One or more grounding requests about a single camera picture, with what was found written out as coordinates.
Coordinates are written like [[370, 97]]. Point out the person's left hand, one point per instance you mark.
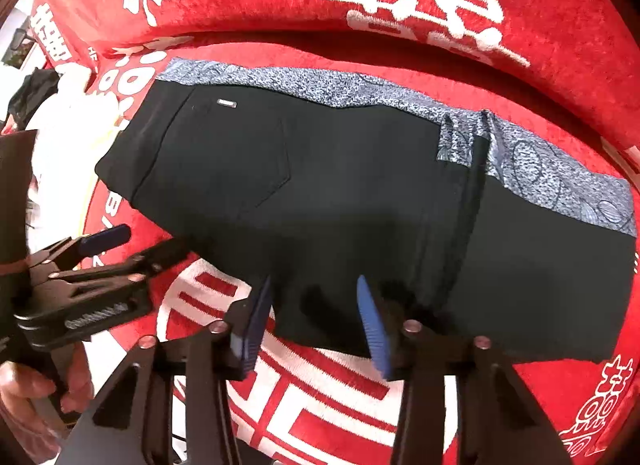
[[80, 380]]

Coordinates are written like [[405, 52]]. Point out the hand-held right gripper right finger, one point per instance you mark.
[[372, 330]]

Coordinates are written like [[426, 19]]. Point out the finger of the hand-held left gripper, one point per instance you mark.
[[150, 260], [105, 237]]

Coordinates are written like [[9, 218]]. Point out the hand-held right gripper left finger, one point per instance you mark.
[[252, 325]]

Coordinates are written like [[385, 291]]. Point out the black pants with patterned trim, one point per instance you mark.
[[325, 195]]

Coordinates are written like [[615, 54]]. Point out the white cloth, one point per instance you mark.
[[65, 145]]

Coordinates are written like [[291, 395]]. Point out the black bag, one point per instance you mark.
[[35, 92]]

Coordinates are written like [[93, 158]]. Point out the red printed sofa cover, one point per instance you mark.
[[500, 20]]

